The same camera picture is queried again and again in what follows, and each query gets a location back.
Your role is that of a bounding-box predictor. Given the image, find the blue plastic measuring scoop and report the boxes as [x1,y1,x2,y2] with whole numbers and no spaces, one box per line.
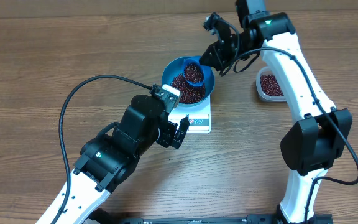
[182,57,204,86]

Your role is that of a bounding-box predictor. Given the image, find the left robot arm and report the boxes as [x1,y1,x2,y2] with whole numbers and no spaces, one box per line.
[38,91,189,223]

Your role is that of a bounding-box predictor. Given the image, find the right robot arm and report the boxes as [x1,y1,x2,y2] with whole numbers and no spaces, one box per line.
[200,1,352,223]

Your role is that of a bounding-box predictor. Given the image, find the white digital kitchen scale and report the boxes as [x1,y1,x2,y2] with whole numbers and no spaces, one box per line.
[168,96,211,134]

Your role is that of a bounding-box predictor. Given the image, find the red beans in scoop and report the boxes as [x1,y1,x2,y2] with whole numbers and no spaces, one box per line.
[185,63,204,84]

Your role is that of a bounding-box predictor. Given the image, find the red beans in bowl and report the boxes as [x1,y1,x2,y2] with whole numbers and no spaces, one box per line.
[170,74,206,104]

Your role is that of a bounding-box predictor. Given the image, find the teal blue bowl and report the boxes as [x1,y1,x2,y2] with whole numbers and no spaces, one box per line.
[162,55,215,101]

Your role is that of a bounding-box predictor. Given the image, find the clear plastic food container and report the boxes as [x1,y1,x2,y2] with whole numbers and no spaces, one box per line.
[256,67,286,103]

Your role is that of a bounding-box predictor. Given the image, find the red adzuki beans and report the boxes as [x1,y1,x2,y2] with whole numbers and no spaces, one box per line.
[260,74,283,96]

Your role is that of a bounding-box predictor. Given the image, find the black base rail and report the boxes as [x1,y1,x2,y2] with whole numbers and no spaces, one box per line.
[85,208,334,224]

